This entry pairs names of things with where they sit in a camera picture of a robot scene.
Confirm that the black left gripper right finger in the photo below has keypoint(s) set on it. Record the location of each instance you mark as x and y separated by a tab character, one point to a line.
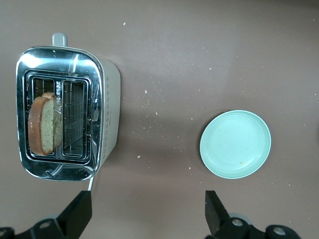
214	214

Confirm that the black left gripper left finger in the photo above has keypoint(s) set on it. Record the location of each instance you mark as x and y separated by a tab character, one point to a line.
74	216

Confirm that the light green plate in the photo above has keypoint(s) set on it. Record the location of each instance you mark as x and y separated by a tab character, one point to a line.
235	144

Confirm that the brown bread slice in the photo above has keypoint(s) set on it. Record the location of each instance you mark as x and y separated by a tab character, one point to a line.
47	129

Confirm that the beige and chrome toaster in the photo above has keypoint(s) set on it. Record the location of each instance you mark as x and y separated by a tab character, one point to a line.
112	112

